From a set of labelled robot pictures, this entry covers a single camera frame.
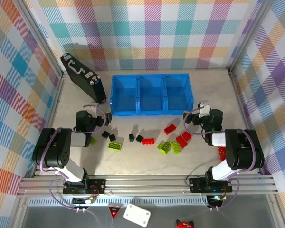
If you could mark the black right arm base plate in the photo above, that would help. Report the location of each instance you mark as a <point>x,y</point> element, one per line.
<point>197,185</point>

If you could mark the red lego brick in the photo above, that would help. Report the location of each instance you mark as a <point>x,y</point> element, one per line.
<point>181,141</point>
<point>148,141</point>
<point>186,135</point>
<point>169,129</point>

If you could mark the aluminium corner post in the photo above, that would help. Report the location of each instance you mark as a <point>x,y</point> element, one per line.
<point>41,35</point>
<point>249,35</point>

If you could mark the blue three-compartment bin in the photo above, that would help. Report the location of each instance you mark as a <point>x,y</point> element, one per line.
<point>152,95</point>

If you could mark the small controller circuit board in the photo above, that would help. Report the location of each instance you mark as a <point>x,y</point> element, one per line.
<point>90,200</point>
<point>216,198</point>

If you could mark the green lego brick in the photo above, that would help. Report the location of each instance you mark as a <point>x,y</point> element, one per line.
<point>166,147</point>
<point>160,148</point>
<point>115,146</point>
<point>93,141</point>
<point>176,147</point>

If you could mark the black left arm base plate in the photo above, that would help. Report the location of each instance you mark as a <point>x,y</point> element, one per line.
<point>98,186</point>

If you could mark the aluminium cross rail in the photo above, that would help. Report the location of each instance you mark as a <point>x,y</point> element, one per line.
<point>145,186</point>

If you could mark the red glitter tube silver cap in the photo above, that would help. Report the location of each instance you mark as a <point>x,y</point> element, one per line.
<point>222,154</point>

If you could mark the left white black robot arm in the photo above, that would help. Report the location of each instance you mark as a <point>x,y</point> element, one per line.
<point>61,147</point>

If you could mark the white rectangular box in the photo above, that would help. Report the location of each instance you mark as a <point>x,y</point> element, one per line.
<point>136,215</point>

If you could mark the aluminium side rail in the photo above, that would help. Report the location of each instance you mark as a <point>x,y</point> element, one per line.
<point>240,95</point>
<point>53,107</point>

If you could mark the red black small object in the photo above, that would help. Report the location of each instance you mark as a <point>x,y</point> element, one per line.
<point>185,224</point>

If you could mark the red black triangle sign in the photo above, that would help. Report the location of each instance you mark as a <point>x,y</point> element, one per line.
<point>114,212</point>

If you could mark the black briefcase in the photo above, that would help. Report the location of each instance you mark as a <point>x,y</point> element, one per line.
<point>90,90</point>

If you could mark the black lego brick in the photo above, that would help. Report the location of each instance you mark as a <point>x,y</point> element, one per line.
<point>131,137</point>
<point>105,134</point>
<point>112,138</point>
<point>139,139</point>

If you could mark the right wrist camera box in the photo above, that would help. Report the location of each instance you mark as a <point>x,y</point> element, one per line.
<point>203,108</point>

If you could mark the grey perforated strip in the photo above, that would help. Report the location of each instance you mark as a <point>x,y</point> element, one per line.
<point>156,202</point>

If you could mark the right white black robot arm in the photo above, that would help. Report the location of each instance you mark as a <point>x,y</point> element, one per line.
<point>242,147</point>

